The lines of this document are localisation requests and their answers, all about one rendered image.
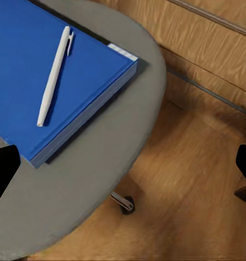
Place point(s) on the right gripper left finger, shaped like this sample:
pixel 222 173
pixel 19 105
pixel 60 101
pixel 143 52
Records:
pixel 9 163

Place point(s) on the swivel chair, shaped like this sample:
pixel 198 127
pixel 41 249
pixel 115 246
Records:
pixel 42 206

